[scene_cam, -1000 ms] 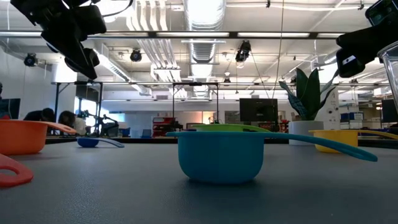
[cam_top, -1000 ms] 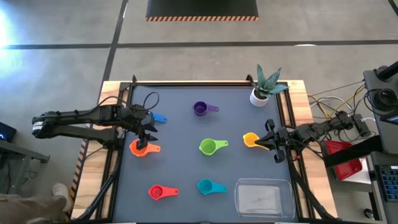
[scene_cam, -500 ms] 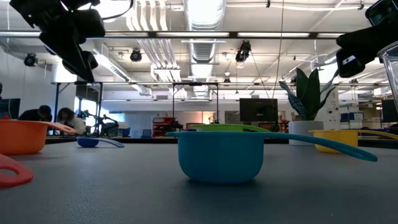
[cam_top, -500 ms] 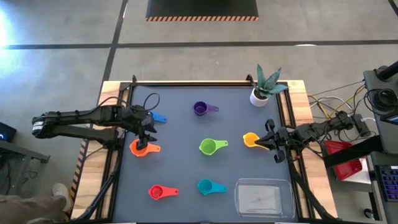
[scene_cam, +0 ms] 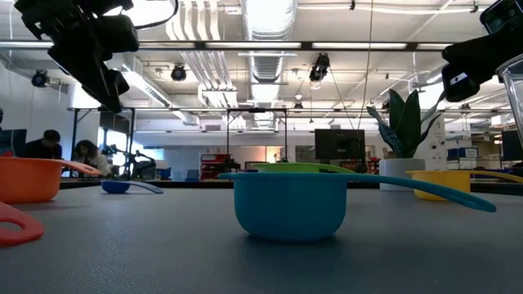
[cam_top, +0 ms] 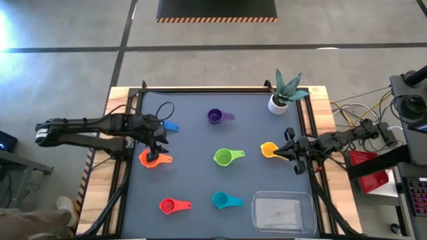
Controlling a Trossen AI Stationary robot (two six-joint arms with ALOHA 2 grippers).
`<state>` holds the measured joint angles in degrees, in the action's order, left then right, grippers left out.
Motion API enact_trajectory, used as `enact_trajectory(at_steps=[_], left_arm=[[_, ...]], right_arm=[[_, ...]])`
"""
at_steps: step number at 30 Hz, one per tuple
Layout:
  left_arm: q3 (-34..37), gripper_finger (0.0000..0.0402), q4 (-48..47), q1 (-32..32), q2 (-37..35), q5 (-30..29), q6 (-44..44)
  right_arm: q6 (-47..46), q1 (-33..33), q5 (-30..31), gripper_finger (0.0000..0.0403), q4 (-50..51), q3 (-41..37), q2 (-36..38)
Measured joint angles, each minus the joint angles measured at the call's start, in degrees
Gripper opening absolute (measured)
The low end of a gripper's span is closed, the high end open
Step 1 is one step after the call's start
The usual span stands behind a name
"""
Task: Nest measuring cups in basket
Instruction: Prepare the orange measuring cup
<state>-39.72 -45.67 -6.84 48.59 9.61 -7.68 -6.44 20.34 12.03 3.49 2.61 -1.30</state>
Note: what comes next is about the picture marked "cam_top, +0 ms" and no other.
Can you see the snake plant in white pot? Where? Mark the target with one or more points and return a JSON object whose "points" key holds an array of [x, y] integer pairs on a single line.
{"points": [[277, 107]]}

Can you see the red dustpan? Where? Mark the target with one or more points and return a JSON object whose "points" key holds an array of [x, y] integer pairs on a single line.
{"points": [[373, 183]]}

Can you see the white board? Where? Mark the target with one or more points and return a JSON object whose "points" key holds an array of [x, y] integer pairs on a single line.
{"points": [[390, 190]]}

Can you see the teal measuring cup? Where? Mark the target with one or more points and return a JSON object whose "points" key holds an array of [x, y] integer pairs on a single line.
{"points": [[220, 200]]}

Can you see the green measuring cup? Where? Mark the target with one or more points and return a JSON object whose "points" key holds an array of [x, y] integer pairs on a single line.
{"points": [[223, 157]]}

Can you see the red measuring cup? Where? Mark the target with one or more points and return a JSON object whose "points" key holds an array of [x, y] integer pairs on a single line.
{"points": [[167, 206]]}

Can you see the grey equipment cart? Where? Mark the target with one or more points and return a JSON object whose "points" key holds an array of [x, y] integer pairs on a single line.
{"points": [[417, 146]]}

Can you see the person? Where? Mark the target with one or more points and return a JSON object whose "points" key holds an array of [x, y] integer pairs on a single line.
{"points": [[33, 221]]}

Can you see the clear plastic container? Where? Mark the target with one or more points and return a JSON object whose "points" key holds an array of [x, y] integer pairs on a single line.
{"points": [[283, 213]]}

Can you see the purple measuring cup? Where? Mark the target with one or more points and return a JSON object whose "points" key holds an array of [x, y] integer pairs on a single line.
{"points": [[215, 116]]}

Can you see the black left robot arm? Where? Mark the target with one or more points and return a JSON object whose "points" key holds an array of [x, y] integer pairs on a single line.
{"points": [[83, 125]]}

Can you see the blue lit screen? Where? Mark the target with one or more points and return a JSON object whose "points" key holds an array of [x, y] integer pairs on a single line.
{"points": [[420, 128]]}

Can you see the black angled beam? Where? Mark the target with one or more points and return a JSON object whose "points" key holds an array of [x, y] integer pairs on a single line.
{"points": [[380, 161]]}

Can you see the black device with blue light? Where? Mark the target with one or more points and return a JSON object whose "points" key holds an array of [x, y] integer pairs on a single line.
{"points": [[8, 141]]}

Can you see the orange measuring cup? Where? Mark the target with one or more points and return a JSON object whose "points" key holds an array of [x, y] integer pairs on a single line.
{"points": [[145, 161]]}

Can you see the grey table mat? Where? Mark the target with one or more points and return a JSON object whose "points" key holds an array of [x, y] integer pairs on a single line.
{"points": [[200, 186]]}

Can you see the blue measuring cup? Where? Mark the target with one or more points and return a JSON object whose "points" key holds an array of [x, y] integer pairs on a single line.
{"points": [[173, 126]]}

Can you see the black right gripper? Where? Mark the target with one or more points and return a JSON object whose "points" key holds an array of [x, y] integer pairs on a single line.
{"points": [[305, 148]]}

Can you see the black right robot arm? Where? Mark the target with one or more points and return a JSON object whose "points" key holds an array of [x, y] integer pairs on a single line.
{"points": [[340, 138]]}

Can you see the black caster wheel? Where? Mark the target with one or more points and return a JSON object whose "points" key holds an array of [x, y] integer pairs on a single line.
{"points": [[396, 228]]}

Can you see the backlit keyboard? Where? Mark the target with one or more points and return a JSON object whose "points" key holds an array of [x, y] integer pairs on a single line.
{"points": [[417, 196]]}

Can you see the black power strip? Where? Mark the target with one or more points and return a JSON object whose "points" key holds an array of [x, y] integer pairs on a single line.
{"points": [[388, 135]]}

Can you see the grey metal stand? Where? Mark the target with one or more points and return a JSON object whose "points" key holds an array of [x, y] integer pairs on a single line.
{"points": [[20, 160]]}

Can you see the black pole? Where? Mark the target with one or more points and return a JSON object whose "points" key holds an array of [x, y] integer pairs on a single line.
{"points": [[417, 76]]}

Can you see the black aluminium table frame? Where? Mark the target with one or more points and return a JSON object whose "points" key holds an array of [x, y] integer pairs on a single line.
{"points": [[135, 92]]}

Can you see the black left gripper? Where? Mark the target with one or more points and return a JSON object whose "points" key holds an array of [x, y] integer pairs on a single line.
{"points": [[146, 128]]}

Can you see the yellow measuring cup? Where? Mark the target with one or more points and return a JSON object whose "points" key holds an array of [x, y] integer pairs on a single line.
{"points": [[267, 149]]}

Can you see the light wooden table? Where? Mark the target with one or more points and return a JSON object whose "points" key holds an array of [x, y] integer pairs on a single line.
{"points": [[100, 193]]}

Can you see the black floor mat striped edge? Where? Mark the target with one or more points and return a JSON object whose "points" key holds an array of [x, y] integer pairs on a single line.
{"points": [[217, 8]]}

